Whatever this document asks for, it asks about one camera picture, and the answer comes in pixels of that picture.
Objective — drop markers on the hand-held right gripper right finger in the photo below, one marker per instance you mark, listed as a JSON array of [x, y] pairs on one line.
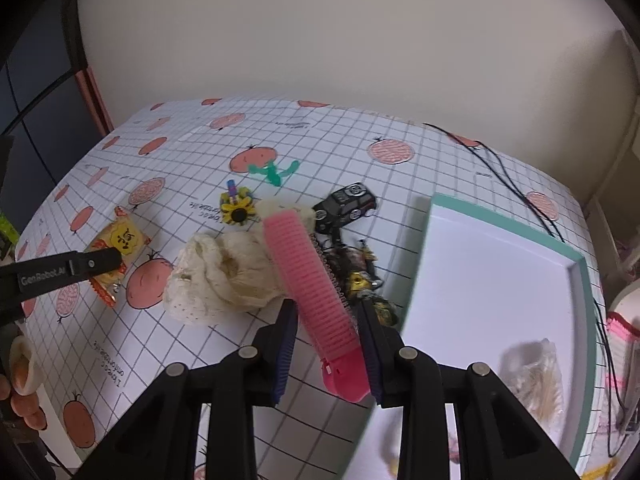
[[370, 355]]

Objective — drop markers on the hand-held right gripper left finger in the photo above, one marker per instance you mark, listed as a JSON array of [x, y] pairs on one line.
[[282, 355]]

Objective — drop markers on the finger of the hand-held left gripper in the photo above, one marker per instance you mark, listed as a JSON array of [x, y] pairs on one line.
[[95, 262]]

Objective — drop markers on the yellow snack packet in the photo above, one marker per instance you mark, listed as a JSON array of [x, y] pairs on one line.
[[122, 240]]

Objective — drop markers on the dark shiny wrapper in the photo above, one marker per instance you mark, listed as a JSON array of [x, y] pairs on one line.
[[357, 280]]

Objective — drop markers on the pink hair roller clip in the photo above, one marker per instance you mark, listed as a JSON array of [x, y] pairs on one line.
[[310, 280]]

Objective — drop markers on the white tray with teal rim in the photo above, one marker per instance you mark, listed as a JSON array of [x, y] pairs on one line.
[[490, 280]]

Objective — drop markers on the yellow sunflower toy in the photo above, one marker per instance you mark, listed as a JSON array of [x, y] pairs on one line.
[[239, 212]]

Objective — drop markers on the black toy car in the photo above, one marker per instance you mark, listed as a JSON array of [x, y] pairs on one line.
[[345, 202]]

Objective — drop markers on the green plastic toy piece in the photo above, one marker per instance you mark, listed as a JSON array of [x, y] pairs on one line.
[[274, 172]]

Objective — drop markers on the person's left hand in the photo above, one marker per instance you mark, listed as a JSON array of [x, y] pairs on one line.
[[22, 402]]

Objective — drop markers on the cream lace cloth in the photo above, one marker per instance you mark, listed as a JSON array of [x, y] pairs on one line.
[[220, 270]]

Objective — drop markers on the dark cabinet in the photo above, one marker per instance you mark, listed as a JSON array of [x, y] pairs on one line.
[[35, 120]]

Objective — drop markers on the clear plastic bag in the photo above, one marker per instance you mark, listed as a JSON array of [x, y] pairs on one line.
[[535, 385]]

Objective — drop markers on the grid tablecloth with fruit print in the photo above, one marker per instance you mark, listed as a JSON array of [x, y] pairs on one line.
[[350, 150]]

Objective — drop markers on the pink knitted item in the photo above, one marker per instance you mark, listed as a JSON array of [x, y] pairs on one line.
[[622, 327]]

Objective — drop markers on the white furniture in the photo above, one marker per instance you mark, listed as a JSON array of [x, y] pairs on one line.
[[617, 160]]

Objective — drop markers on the reddish wooden frame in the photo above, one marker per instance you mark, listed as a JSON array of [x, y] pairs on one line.
[[97, 102]]

